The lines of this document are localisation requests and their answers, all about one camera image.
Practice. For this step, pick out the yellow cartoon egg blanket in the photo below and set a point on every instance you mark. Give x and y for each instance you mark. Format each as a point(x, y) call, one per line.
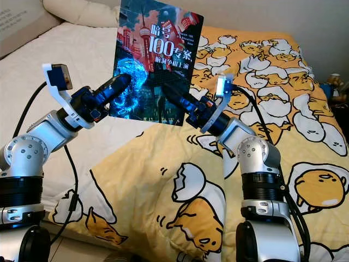
point(142, 218)

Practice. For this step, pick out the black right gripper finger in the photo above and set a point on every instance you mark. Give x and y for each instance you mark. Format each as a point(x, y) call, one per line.
point(179, 96)

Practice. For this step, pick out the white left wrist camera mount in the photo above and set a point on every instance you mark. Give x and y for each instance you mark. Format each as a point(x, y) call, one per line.
point(57, 76)

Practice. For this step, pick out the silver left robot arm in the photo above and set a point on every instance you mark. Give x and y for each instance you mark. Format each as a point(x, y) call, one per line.
point(27, 158)

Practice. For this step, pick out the small brown toy figure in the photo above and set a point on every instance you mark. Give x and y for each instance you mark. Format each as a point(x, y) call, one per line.
point(335, 82)

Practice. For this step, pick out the dark city cover book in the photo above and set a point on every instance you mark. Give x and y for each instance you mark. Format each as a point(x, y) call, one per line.
point(155, 49)

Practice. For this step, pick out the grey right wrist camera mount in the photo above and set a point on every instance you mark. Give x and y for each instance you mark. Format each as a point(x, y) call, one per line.
point(222, 87)

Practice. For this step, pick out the cream bolster pillow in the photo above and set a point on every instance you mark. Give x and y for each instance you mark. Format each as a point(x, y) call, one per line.
point(82, 12)

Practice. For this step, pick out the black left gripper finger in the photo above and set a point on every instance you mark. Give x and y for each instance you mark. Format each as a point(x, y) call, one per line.
point(114, 88)

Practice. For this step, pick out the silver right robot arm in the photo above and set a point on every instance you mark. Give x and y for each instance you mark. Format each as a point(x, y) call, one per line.
point(259, 158)

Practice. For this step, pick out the printed grey headboard cushion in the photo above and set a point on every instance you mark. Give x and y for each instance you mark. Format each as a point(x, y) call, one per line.
point(22, 22)

